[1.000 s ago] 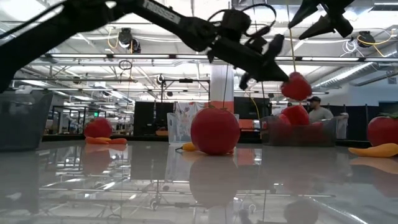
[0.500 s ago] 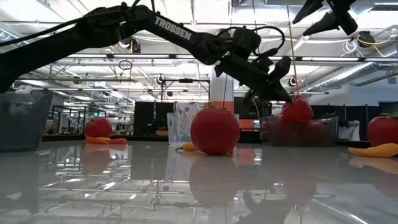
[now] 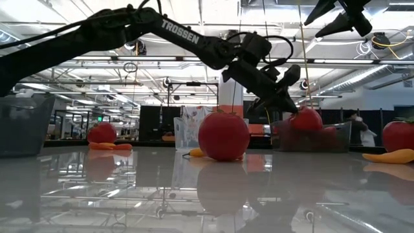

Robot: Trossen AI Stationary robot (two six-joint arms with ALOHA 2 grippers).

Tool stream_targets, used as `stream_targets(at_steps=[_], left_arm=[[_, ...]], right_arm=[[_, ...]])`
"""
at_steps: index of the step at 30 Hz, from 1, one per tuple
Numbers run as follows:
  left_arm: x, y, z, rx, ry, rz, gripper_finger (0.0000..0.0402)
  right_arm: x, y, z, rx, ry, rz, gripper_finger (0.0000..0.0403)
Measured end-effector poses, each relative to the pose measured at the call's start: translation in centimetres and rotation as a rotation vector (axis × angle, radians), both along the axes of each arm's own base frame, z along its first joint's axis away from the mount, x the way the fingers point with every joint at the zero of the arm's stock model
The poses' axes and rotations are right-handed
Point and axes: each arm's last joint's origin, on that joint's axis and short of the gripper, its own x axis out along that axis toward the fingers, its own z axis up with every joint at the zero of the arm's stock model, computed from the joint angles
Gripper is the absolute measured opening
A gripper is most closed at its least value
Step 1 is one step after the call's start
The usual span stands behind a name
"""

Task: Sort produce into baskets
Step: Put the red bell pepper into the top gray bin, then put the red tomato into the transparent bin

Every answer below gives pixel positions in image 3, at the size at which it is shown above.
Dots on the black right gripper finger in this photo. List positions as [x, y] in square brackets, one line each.
[321, 9]
[338, 24]

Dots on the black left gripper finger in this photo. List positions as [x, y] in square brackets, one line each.
[288, 103]
[258, 106]

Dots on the red bell pepper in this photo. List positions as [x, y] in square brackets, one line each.
[307, 119]
[328, 132]

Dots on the red tomato green calyx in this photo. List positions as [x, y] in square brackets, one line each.
[102, 132]
[399, 136]
[223, 136]

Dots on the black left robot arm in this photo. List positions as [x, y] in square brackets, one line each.
[48, 51]

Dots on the white orange pillar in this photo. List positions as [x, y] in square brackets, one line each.
[226, 94]

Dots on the grey plastic basket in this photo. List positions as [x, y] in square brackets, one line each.
[26, 129]
[339, 142]

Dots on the person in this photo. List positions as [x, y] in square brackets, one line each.
[355, 127]

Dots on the black partition panel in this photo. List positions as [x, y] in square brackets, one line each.
[152, 123]

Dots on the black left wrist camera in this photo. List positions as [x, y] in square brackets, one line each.
[292, 75]

